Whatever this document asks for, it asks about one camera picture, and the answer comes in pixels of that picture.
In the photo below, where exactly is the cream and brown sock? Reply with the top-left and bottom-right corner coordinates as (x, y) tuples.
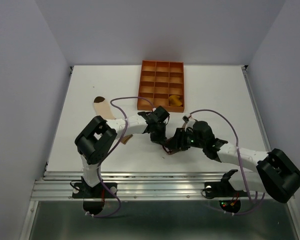
(93, 96), (126, 138)

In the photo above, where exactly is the aluminium right side rail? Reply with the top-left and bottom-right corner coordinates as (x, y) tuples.
(241, 65), (272, 152)

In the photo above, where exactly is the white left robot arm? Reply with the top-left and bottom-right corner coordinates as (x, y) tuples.
(74, 106), (170, 197)

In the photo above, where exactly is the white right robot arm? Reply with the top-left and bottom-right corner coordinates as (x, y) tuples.
(166, 121), (300, 203)

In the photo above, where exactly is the mustard yellow striped sock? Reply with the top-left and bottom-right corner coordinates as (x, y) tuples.
(168, 94), (183, 108)

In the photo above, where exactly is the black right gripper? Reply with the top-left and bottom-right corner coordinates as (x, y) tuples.
(163, 127), (205, 151)

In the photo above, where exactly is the taupe sock with maroon cuff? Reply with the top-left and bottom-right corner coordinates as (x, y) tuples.
(162, 138), (180, 155)

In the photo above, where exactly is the aluminium front rail frame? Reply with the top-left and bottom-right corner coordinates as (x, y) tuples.
(30, 172), (224, 202)

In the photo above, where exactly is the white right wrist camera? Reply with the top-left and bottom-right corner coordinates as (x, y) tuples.
(182, 114), (192, 129)

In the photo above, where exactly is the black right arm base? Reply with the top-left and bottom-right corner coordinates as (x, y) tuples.
(201, 169), (248, 215)

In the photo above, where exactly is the orange compartment tray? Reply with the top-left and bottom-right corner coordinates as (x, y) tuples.
(137, 60), (185, 113)

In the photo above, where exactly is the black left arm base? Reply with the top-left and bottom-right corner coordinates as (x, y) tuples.
(69, 180), (117, 217)

